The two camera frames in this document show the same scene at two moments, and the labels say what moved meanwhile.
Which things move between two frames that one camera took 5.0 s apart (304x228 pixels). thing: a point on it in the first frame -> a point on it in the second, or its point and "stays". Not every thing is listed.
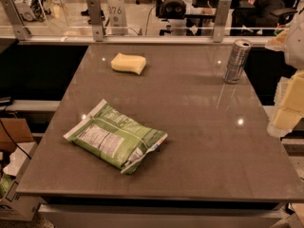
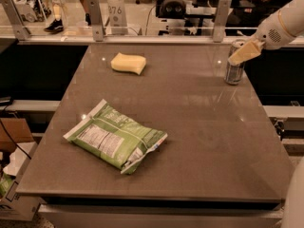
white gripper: x=297 y=47 -> x=272 y=32
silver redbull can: x=237 y=61 stays
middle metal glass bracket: x=95 y=13 stays
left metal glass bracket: x=21 y=31 stays
